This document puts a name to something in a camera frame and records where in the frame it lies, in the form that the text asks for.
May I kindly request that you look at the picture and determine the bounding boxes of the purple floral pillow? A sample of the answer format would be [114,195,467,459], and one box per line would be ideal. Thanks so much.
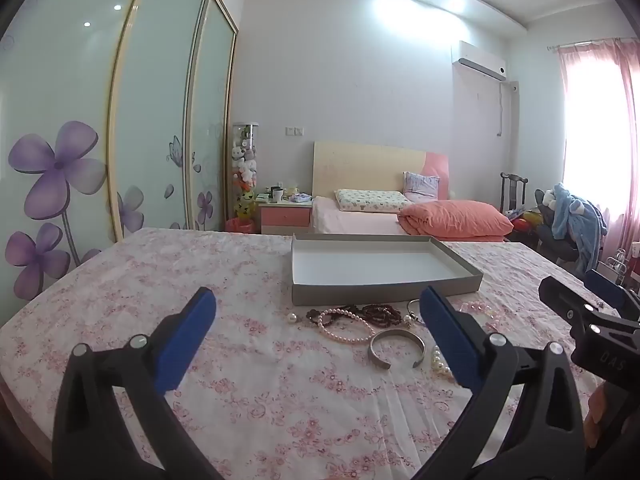
[403,171,441,203]

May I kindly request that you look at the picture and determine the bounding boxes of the silver cuff bangle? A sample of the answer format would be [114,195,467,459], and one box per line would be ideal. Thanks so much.
[368,329,427,371]

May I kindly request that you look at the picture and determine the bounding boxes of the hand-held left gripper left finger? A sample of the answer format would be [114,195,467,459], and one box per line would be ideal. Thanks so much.
[52,287,236,480]

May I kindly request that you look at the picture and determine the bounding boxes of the white metal rack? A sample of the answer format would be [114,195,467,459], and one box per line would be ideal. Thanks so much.
[607,247,632,281]

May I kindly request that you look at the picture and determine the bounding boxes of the pink curtain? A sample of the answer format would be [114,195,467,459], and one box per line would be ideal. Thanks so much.
[547,39,640,261]

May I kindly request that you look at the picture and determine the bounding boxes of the pink pearl bracelet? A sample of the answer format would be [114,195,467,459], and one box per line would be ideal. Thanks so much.
[317,307,375,346]

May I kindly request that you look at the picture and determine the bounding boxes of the beige and pink headboard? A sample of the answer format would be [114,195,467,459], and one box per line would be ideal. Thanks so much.
[313,141,449,201]

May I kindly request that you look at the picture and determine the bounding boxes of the white pearl bracelet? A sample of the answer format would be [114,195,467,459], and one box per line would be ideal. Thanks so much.
[431,345,458,381]

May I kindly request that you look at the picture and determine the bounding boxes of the large pink bead bracelet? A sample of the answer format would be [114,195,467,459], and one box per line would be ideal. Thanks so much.
[460,301,508,331]

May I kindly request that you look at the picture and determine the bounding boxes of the colourful toy balls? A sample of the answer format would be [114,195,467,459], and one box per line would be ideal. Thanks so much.
[505,209,543,233]

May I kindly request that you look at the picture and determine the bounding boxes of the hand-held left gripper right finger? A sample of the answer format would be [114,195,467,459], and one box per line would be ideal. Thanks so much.
[419,285,586,480]

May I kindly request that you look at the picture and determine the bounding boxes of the plush toy display tube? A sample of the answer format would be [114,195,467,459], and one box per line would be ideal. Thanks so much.
[231,121,260,196]

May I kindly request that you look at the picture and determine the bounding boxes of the yellow plush toy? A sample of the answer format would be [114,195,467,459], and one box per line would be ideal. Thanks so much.
[235,192,257,221]

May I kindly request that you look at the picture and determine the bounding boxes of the folded orange quilt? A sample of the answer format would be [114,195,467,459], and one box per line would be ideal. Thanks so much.
[397,200,514,240]

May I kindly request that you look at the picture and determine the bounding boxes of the white air conditioner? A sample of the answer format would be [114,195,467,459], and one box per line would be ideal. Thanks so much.
[451,40,507,82]

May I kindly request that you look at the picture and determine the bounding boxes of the floral sliding-door wardrobe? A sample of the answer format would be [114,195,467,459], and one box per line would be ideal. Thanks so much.
[0,0,238,306]

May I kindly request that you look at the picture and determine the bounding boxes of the grey cardboard box lid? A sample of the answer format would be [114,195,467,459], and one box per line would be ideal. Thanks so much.
[290,233,484,307]

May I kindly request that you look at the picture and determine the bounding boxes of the pink floral bedspread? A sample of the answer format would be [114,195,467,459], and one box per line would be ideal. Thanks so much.
[0,226,640,480]

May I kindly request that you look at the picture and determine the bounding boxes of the person's right hand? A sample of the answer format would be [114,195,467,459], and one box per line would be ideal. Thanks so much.
[584,382,612,453]

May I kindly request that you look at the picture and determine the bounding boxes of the grey office chair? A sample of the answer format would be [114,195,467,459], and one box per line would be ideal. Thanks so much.
[534,189,591,263]

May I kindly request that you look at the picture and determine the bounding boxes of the blue plush garment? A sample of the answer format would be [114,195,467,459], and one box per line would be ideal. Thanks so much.
[550,182,608,273]

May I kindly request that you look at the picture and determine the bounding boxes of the dark wooden chair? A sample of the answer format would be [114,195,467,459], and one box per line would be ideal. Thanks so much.
[500,172,529,213]

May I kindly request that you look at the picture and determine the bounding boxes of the pink and beige nightstand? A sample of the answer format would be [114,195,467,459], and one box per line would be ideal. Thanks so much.
[256,195,315,235]

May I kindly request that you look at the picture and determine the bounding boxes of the white floral pillow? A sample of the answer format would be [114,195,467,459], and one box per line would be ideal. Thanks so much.
[334,188,408,212]

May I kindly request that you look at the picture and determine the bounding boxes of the pink single bed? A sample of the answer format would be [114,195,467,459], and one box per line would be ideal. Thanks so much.
[311,196,506,243]

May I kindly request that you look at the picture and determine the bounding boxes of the dark red bead necklace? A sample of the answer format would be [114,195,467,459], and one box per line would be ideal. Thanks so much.
[306,303,403,328]

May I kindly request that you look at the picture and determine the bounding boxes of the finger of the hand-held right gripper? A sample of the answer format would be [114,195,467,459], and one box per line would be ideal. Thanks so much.
[539,276,621,343]
[584,269,640,313]

